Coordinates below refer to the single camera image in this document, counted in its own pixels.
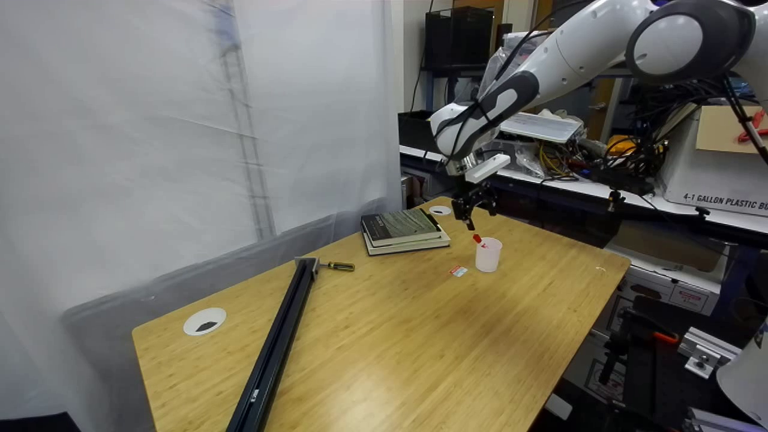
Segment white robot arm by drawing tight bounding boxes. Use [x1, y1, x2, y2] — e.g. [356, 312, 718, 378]
[428, 0, 768, 229]

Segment white backdrop curtain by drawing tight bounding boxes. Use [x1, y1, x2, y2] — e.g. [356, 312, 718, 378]
[0, 0, 398, 432]

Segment small dark metal tool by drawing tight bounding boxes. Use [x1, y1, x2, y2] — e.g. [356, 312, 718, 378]
[316, 262, 356, 271]

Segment white ceramic mug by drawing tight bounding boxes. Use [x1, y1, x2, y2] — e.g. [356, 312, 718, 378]
[475, 238, 502, 272]

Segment white cable grommet hole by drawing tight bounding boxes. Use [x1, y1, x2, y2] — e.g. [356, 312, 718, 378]
[182, 306, 225, 336]

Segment white plastic tray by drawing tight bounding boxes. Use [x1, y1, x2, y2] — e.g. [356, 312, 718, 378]
[502, 113, 580, 143]

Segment white cardboard storage box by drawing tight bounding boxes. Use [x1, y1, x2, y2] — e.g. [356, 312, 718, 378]
[658, 104, 768, 216]

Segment long black metal bar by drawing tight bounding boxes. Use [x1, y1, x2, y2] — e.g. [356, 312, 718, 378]
[225, 258, 316, 432]

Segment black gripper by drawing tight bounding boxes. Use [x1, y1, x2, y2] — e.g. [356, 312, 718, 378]
[452, 185, 499, 233]

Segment upper grey hardcover book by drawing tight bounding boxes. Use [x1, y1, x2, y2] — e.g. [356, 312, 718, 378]
[361, 209, 441, 242]

